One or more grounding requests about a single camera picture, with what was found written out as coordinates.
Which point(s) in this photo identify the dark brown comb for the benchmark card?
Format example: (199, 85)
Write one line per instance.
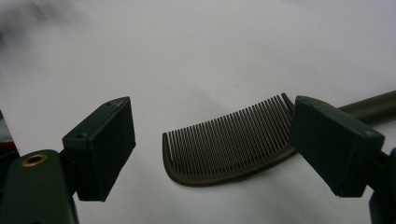
(202, 175)

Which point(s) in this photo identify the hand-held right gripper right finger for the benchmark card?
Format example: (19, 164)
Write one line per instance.
(336, 146)

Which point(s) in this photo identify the red and dark object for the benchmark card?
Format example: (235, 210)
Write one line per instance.
(7, 140)

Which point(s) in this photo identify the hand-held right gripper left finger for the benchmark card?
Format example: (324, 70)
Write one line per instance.
(99, 149)

